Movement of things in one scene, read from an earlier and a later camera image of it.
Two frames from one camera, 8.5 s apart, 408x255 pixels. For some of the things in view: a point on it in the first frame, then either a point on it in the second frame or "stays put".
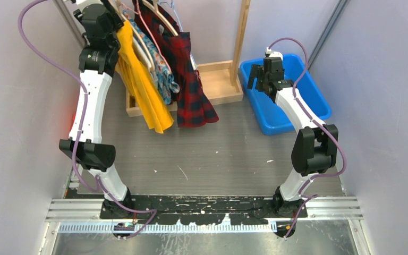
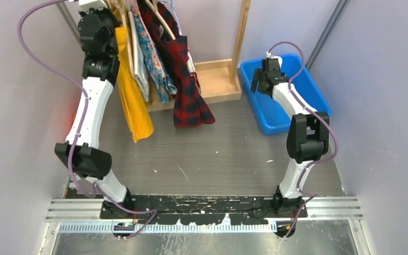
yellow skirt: (141, 81) → (136, 108)
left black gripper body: (117, 25) stays put
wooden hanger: (136, 40) → (121, 6)
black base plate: (197, 210) stays put
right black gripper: (257, 71) stays put
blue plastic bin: (271, 119) stays put
